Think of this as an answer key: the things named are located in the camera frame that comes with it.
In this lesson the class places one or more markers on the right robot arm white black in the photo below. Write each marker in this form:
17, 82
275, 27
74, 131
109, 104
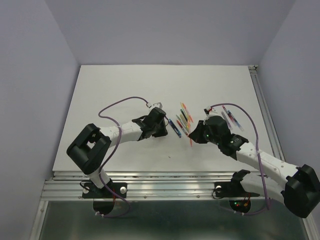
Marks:
296, 187

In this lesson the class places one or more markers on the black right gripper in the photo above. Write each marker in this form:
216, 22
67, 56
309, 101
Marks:
196, 134

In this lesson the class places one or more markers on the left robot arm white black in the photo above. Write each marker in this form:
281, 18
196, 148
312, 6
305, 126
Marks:
89, 148

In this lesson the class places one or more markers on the red pen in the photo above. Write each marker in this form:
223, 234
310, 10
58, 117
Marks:
190, 131
189, 115

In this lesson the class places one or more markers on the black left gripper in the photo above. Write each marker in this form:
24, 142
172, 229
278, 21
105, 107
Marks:
163, 132

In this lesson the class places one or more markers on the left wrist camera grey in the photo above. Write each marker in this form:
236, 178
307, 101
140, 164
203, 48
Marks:
154, 105

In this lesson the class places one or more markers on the beige yellow pen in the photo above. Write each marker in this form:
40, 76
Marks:
183, 122

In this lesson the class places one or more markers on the blue green pen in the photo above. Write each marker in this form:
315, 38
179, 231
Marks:
176, 130

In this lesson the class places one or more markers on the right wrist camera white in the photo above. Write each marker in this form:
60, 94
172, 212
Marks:
210, 112

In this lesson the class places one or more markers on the light green marker pen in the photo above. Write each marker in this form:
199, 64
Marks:
181, 126

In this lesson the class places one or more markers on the aluminium front rail frame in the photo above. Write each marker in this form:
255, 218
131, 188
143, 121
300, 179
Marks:
164, 206

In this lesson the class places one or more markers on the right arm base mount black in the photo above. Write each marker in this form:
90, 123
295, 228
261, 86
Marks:
234, 189

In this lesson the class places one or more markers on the aluminium right side rail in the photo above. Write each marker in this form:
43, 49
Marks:
262, 100

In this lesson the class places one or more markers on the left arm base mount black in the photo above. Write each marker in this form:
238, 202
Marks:
104, 201

